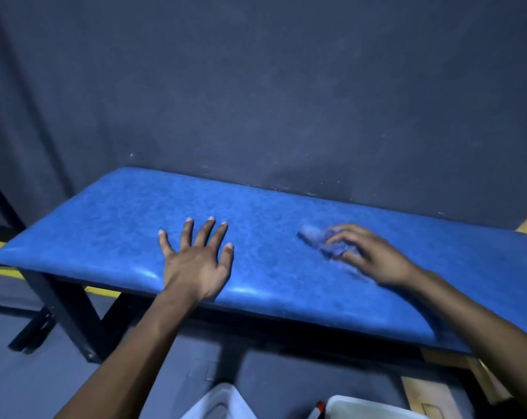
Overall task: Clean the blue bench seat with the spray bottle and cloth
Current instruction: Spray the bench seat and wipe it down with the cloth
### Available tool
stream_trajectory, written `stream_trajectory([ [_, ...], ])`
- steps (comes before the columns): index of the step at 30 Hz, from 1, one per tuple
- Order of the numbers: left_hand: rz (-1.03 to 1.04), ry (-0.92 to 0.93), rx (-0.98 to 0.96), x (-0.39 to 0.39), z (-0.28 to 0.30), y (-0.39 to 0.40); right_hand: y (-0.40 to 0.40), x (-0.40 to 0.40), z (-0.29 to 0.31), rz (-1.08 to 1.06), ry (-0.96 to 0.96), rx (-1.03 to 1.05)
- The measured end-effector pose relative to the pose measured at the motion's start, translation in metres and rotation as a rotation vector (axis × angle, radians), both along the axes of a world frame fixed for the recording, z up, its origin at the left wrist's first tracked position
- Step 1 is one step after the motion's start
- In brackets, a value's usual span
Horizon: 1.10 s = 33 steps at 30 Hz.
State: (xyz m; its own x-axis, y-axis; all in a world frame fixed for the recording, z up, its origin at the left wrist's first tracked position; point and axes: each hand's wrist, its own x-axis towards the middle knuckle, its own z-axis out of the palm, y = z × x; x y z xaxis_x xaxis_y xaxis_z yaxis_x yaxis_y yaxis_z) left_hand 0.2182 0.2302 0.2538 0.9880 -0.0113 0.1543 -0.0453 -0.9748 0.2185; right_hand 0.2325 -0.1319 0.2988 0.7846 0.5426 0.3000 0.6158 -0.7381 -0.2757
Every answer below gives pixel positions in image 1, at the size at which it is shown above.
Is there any person's left hand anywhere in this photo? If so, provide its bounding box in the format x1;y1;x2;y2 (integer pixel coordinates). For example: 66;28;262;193
157;216;235;304

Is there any person's right hand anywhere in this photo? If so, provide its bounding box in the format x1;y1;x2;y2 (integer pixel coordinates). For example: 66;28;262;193
324;223;422;289

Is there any blue cleaning cloth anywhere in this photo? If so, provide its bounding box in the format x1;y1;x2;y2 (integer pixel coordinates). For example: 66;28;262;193
297;224;376;284

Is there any blue bench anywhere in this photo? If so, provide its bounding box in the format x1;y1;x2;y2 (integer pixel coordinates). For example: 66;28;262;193
0;166;527;406

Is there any white plastic box lid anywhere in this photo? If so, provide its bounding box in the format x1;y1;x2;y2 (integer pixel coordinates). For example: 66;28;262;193
180;382;258;419

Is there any white plastic storage box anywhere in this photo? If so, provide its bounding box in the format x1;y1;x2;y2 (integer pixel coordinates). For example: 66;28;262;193
324;395;430;419

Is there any person's left forearm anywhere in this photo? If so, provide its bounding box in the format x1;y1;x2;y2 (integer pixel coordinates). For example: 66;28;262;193
53;285;203;419

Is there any person's right forearm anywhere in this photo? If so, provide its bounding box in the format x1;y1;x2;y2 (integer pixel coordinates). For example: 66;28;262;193
401;272;527;419

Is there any black vertical post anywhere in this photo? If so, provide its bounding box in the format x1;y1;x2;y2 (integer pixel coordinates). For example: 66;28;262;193
0;168;28;243

